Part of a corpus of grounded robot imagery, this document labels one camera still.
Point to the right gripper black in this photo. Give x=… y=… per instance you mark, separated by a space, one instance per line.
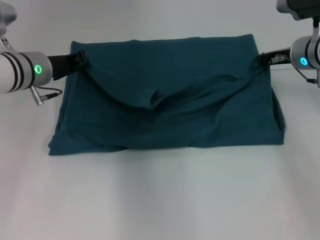
x=277 y=58

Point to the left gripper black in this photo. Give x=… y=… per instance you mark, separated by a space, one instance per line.
x=62 y=65

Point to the teal T-shirt with FREE print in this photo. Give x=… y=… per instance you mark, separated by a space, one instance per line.
x=162 y=112

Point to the clear network plug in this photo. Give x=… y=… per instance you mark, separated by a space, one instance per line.
x=277 y=58

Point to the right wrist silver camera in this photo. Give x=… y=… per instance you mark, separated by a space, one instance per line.
x=297 y=8

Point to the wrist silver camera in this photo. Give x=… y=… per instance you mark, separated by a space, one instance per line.
x=297 y=8
x=6 y=22

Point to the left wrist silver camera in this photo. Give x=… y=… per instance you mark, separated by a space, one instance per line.
x=6 y=22

